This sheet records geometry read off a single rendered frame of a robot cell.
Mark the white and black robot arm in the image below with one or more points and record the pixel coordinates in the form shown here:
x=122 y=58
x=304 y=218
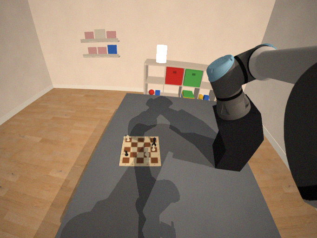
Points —
x=297 y=66

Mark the brown and cream chessboard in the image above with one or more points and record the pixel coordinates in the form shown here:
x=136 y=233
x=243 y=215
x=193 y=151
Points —
x=136 y=151

